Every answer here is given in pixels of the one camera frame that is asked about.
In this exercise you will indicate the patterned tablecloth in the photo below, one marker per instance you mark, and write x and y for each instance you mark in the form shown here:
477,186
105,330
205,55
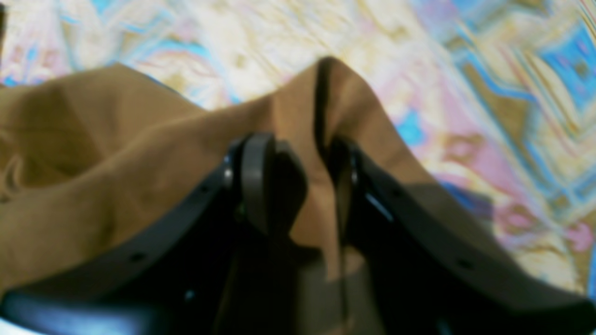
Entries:
495,97

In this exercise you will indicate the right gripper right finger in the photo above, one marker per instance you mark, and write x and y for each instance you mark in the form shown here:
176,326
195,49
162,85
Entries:
427,280

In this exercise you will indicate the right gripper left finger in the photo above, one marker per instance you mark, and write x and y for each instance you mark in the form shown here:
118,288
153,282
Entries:
169,278

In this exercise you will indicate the brown t-shirt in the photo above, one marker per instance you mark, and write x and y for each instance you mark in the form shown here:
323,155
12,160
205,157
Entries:
90,160

